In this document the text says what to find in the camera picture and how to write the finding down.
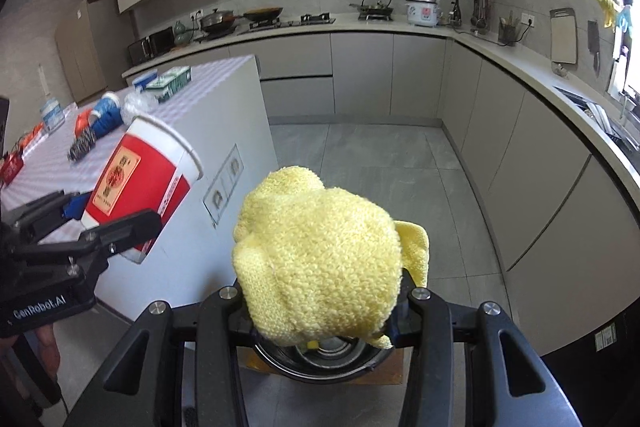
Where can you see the blue paper cup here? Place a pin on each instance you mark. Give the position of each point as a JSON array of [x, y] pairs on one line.
[[107, 117]]

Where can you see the clear plastic bag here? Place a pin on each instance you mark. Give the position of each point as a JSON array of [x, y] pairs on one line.
[[137, 104]]

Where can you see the beige door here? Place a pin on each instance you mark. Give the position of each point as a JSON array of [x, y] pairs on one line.
[[85, 52]]

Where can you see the person's left hand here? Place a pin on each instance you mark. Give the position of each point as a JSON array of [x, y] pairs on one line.
[[50, 352]]

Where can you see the green white box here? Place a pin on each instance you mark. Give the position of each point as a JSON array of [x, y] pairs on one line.
[[179, 77], [159, 89]]

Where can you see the frying pan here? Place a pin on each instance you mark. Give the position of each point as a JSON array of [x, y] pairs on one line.
[[262, 14]]

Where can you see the white rice cooker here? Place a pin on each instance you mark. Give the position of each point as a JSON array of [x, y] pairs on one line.
[[422, 9]]

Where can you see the island socket panel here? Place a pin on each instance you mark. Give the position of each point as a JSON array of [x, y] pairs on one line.
[[220, 189]]

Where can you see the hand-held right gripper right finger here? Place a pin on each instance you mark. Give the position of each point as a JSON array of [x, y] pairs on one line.
[[425, 322]]

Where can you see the grey cutting board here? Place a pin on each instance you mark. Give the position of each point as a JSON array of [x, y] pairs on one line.
[[563, 37]]

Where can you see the metal utensil rack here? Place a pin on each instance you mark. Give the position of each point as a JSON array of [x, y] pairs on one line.
[[481, 14]]

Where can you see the white kitchen island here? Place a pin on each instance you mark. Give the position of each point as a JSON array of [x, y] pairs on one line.
[[235, 117]]

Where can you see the white jar blue label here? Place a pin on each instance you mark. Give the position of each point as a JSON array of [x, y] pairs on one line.
[[51, 114]]

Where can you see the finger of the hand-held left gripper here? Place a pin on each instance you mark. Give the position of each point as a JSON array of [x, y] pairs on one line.
[[130, 227], [75, 207]]

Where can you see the grey base cabinets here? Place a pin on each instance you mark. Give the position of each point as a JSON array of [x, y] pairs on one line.
[[365, 72]]

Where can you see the black microwave oven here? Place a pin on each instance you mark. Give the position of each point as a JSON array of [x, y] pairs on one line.
[[150, 46]]

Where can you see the dark glass bottle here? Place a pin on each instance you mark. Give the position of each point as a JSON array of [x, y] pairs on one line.
[[456, 14]]

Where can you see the yellow knitted cloth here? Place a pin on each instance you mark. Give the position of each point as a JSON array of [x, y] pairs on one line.
[[320, 257]]

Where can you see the white wall socket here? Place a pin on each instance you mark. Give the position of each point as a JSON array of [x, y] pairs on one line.
[[197, 15], [528, 20]]

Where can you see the dark utensil holder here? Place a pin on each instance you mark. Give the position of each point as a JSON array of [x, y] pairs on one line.
[[510, 33]]

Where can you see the hanging cleaver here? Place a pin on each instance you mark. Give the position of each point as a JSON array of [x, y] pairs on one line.
[[593, 42]]

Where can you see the black white striped packet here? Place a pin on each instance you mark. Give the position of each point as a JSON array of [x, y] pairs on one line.
[[82, 146]]

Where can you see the orange packet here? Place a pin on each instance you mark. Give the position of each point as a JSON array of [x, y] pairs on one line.
[[84, 121]]

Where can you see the kitchen window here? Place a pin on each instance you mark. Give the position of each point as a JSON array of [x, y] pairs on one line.
[[632, 32]]

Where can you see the checkered tablecloth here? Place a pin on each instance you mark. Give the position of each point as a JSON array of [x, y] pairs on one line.
[[200, 107]]

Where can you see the black gas stove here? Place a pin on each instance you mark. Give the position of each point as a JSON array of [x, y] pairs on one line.
[[285, 24]]

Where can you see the red paper cup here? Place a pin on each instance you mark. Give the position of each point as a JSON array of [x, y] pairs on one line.
[[140, 177]]

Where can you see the red snack packet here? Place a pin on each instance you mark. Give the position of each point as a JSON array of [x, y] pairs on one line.
[[11, 169], [32, 136]]

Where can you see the lidded cooking pot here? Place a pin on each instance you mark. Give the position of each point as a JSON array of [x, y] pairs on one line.
[[217, 21]]

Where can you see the blue hanging cloth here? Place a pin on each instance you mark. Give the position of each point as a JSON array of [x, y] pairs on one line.
[[622, 24]]

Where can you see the green ceramic vase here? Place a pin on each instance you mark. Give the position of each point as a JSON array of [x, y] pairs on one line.
[[183, 33]]

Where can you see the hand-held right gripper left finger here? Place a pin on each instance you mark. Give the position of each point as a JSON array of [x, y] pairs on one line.
[[220, 322]]

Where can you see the kitchen sink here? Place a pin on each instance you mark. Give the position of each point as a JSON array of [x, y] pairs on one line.
[[600, 114]]

